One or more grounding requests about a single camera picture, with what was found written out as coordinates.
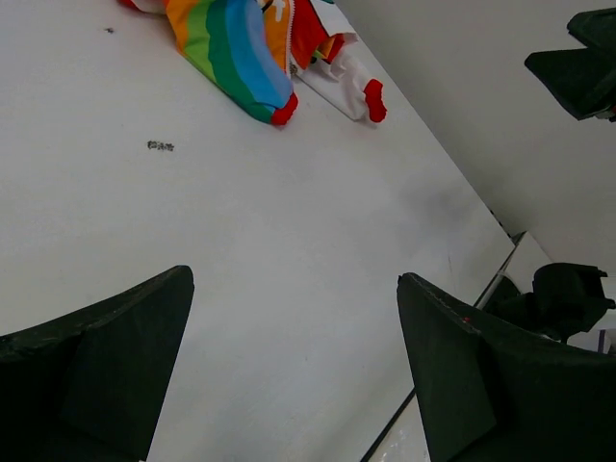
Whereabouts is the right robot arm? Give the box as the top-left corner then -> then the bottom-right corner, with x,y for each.
483,8 -> 615,343

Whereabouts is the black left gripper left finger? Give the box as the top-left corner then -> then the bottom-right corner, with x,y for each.
1,266 -> 194,461

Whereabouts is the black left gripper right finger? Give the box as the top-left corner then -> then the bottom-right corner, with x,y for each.
397,273 -> 615,461

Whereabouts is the rainbow children's zip jacket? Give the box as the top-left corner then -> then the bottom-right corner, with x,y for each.
122,0 -> 387,126

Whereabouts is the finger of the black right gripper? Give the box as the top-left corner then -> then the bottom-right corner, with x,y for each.
525,8 -> 615,121

